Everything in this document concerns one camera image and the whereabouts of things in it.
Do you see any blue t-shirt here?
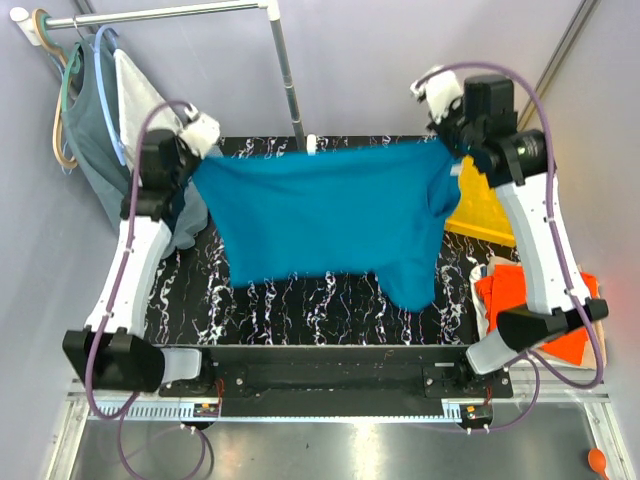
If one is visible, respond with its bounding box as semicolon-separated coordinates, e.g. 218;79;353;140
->
194;140;461;312

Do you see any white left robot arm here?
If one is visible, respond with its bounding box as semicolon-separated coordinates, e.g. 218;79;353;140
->
62;126;220;396

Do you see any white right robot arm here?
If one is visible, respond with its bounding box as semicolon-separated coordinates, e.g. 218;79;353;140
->
413;70;609;397

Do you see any white hanging shirt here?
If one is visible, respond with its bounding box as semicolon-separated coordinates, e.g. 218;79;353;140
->
113;49;165;170

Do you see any light blue hanger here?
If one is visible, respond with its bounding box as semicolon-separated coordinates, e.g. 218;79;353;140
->
93;25;127;167

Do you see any grey-green hanging shirt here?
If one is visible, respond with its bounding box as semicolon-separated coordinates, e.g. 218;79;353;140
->
61;40;208;258

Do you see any yellow plastic bin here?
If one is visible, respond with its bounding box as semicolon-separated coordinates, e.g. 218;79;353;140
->
445;157;516;247

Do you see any green hanger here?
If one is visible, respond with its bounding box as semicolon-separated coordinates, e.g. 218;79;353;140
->
60;42;82;109

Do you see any white folded t-shirt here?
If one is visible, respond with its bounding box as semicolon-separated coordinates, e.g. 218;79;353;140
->
469;264;489;340

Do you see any orange folded t-shirt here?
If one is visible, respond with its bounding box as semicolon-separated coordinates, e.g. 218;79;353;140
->
476;264;596;369

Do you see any metal clothes rack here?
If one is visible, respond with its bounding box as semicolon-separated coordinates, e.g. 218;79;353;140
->
9;0;319;156

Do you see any wooden hanger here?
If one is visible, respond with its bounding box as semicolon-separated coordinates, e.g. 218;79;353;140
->
31;8;78;170

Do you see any beige folded t-shirt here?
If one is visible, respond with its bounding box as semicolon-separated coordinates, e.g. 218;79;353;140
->
469;255;609;372

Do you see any orange rubber bulb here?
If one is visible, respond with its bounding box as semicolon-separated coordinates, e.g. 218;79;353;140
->
587;448;609;480

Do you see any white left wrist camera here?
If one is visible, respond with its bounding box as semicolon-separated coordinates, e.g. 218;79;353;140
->
178;104;221;158

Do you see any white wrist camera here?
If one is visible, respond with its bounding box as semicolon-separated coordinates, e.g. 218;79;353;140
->
178;104;221;158
409;65;463;124

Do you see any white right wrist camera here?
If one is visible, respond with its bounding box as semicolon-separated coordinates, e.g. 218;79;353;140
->
409;65;463;124

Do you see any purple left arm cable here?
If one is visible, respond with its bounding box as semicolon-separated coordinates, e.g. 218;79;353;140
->
83;100;216;479

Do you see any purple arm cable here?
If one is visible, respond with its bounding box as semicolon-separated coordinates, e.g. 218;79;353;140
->
83;100;216;479
424;61;606;435

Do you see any aluminium corner rail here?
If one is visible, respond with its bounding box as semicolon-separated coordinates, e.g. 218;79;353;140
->
535;0;601;99

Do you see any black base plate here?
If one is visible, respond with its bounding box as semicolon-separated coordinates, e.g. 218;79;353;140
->
159;345;513;422

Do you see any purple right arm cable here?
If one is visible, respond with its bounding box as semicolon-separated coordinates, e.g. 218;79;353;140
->
424;61;606;435

